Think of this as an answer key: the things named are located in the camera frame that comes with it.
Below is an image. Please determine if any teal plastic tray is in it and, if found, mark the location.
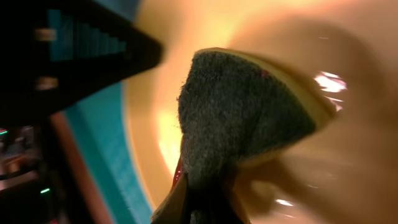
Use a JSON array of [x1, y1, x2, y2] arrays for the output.
[[63, 1, 151, 223]]

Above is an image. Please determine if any yellow plate with ketchup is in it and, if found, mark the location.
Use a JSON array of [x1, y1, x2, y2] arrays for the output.
[[124, 0, 397, 223]]

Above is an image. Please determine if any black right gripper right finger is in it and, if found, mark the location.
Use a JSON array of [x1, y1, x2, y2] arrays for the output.
[[211, 184, 244, 224]]

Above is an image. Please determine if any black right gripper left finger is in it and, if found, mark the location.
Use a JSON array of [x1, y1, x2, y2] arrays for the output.
[[180, 174, 202, 224]]

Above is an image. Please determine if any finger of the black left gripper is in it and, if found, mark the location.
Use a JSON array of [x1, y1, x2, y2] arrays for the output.
[[1, 1, 162, 124]]

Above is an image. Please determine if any yellow green sponge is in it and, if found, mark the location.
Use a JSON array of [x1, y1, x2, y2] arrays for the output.
[[151, 48, 335, 223]]

